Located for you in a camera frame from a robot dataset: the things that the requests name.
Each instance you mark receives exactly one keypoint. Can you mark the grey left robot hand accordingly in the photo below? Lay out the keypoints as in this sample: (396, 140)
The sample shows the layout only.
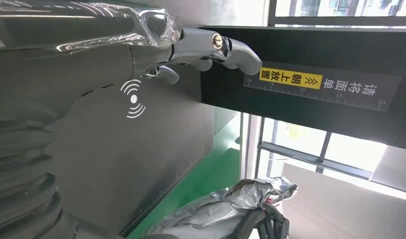
(91, 59)

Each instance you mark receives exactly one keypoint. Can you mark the grey red-printed courier package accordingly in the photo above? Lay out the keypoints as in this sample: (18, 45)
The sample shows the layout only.
(203, 211)

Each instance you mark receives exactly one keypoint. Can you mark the green conveyor belt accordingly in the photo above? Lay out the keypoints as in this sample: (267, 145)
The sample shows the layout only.
(193, 191)

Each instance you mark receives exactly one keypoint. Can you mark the black inbound scanning machine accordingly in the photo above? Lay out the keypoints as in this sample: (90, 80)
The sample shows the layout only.
(288, 46)

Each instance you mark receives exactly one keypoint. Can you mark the black window frame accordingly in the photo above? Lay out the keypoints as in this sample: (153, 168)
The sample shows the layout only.
(321, 158)

